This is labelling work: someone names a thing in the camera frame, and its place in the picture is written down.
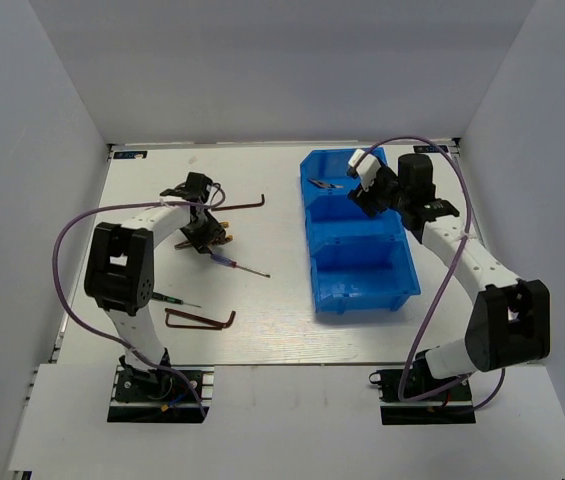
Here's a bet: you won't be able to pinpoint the brown hex key long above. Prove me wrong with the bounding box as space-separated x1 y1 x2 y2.
165 308 236 331

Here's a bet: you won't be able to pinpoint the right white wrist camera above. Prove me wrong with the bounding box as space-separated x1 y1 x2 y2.
347 149 382 190

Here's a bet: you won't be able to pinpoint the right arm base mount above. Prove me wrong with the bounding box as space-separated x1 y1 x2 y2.
368 365 476 426

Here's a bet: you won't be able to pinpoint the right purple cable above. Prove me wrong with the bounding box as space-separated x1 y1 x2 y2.
369 136 508 414

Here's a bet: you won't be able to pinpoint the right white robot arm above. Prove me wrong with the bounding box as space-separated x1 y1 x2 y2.
348 149 551 399

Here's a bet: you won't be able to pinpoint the yellow combination pliers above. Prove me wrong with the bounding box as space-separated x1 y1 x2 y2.
174 221 234 251

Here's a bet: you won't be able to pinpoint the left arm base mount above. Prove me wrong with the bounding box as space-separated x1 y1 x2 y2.
107 365 214 424

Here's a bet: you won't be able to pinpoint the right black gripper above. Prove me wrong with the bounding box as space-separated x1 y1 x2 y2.
347 163 409 220

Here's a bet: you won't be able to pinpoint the small green black screwdriver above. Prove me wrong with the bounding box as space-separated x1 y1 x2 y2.
151 292 200 308

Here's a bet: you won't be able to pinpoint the thin brown hex key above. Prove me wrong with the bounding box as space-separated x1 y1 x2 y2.
211 193 266 212

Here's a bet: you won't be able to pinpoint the purple cable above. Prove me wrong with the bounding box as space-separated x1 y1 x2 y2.
369 136 508 414
55 182 227 420

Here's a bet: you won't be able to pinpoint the blue plastic sorting bin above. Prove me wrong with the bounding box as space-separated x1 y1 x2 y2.
300 148 421 314

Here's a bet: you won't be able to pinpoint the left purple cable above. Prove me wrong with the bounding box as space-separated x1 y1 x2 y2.
55 182 227 420

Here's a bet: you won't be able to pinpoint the yellow needle-nose pliers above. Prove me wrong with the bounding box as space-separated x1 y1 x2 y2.
308 178 344 190

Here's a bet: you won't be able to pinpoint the blue handled screwdriver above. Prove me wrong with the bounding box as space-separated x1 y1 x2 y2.
210 253 271 278

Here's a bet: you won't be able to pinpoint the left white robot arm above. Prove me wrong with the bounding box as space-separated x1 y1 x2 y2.
84 173 227 399

